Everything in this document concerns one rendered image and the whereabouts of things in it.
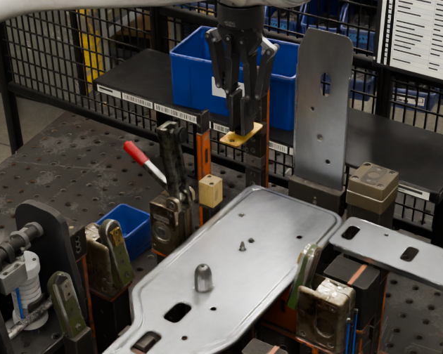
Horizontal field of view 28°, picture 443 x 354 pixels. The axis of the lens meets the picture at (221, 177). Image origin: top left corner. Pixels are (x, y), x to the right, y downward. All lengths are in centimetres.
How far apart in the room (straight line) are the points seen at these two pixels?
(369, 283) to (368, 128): 47
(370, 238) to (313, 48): 37
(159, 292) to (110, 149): 103
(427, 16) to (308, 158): 38
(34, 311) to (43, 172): 100
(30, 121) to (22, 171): 169
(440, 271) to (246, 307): 36
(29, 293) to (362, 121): 86
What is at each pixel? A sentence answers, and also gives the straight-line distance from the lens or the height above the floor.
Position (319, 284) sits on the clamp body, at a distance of 153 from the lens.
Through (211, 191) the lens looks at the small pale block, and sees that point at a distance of 170.
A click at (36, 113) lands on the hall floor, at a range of 421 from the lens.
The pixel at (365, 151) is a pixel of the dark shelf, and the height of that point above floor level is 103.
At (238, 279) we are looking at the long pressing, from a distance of 158.
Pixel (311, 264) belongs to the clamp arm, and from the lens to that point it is 147.
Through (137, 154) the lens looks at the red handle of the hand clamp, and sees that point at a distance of 168.
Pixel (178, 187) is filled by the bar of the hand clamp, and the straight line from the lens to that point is 164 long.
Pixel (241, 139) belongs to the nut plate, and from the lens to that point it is 149.
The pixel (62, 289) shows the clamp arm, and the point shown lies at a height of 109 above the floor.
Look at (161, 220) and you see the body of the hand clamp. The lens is 169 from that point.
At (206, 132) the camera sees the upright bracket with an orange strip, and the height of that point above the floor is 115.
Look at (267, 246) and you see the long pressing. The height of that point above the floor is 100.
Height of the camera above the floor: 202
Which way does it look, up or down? 34 degrees down
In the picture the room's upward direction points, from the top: 1 degrees counter-clockwise
